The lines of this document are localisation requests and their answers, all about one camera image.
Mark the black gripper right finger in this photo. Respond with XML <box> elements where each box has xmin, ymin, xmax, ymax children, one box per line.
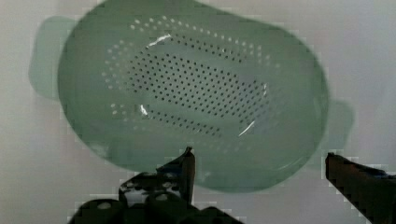
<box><xmin>325</xmin><ymin>153</ymin><xmax>396</xmax><ymax>224</ymax></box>

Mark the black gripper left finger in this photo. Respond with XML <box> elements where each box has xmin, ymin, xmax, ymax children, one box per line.
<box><xmin>67</xmin><ymin>147</ymin><xmax>243</xmax><ymax>224</ymax></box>

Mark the green plastic strainer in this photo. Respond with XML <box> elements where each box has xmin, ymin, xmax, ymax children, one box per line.
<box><xmin>29</xmin><ymin>0</ymin><xmax>354</xmax><ymax>193</ymax></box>

